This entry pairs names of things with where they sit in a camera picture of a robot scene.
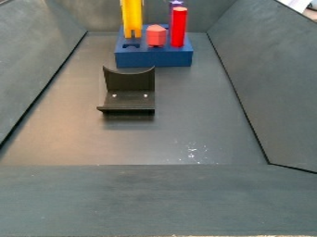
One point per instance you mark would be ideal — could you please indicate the blue shape sorter board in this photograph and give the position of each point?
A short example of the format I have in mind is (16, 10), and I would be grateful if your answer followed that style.
(134, 54)

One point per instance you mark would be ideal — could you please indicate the red pentagon prism block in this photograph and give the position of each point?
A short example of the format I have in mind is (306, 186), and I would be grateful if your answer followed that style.
(155, 35)

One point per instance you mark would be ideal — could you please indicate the black curved holder stand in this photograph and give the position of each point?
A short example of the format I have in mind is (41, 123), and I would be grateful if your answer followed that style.
(130, 91)

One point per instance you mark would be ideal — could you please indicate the tall yellow arch block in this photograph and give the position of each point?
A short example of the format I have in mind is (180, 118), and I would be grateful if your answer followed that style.
(131, 12)

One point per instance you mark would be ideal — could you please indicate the red hexagonal prism block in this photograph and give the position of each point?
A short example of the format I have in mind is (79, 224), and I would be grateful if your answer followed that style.
(179, 20)

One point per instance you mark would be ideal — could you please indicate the purple star prism block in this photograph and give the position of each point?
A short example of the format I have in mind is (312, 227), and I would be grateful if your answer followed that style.
(172, 4)

